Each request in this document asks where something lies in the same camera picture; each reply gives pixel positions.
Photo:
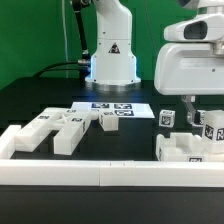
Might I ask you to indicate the white front fence wall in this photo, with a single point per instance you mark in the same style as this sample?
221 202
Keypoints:
111 173

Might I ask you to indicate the white left fence wall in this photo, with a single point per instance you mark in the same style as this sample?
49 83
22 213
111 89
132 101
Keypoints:
7 145

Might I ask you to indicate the white fence wall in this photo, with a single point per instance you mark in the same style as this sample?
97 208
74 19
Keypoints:
7 145
111 173

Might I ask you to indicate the small tagged cube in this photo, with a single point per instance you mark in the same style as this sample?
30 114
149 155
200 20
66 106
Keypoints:
199 117
167 118

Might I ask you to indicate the white chair back frame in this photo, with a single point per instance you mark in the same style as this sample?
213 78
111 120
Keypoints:
70 125

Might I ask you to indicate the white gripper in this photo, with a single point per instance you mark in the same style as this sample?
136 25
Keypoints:
192 62

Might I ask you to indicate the small tagged cube left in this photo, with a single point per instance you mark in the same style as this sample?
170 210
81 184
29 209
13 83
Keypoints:
167 118

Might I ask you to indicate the white tag base sheet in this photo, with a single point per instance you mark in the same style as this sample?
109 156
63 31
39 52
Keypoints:
123 110

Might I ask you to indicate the small tagged cube right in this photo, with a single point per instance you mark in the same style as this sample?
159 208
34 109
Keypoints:
199 117

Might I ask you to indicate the white chair seat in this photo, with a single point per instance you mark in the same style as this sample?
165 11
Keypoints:
186 147

